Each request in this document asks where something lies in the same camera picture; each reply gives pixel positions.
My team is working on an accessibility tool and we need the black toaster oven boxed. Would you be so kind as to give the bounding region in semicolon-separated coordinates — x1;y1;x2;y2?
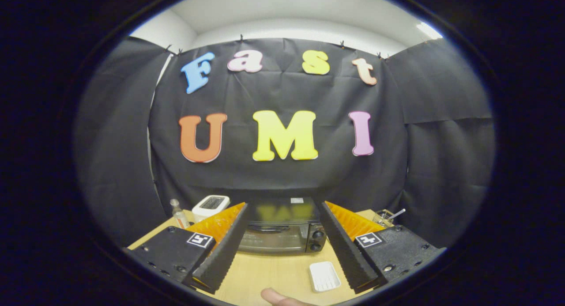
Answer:
237;196;328;255

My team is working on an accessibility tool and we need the clear glass bottle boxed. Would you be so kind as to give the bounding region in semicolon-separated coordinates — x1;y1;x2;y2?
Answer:
169;199;191;230

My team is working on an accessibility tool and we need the metal mesh utensil holder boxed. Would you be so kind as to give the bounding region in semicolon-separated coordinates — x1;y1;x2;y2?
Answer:
372;209;398;228

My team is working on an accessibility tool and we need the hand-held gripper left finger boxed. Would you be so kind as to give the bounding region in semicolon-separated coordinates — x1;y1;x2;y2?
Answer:
124;202;250;295

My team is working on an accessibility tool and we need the white bread toaster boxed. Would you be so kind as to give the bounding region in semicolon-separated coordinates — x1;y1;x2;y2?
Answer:
192;194;231;223

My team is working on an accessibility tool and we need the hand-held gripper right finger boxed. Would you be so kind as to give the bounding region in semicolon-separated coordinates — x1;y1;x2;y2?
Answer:
318;200;447;295

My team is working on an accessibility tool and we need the small white rectangular tray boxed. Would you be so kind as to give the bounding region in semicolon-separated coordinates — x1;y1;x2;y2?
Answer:
309;261;342;294

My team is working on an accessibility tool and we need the small ceiling light panel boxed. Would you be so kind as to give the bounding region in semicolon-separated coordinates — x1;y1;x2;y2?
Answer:
416;22;444;41

